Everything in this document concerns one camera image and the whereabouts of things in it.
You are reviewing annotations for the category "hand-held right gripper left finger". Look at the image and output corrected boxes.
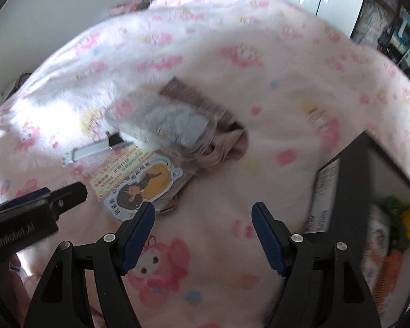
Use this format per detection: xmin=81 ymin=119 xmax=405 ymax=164
xmin=27 ymin=201 xmax=156 ymax=328

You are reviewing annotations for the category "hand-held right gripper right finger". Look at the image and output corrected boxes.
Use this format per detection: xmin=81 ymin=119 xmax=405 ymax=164
xmin=251 ymin=202 xmax=383 ymax=328

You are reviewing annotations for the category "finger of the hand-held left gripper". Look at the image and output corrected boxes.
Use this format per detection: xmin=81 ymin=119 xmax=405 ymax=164
xmin=49 ymin=182 xmax=88 ymax=216
xmin=0 ymin=187 xmax=52 ymax=212

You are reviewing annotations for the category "cartoon sticker card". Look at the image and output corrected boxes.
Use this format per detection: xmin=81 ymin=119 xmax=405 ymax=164
xmin=84 ymin=143 xmax=186 ymax=221

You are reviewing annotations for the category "black cardboard box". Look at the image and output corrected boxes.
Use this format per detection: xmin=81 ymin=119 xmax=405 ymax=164
xmin=304 ymin=131 xmax=410 ymax=328

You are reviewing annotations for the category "clear phone case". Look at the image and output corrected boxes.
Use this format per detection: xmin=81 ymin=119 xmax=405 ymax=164
xmin=104 ymin=87 xmax=216 ymax=151

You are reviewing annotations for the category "pink cartoon printed blanket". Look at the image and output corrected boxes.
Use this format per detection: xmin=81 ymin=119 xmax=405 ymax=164
xmin=0 ymin=0 xmax=410 ymax=328

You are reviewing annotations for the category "cluttered dark shelf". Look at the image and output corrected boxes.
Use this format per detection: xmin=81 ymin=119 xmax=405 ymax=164
xmin=350 ymin=0 xmax=410 ymax=86

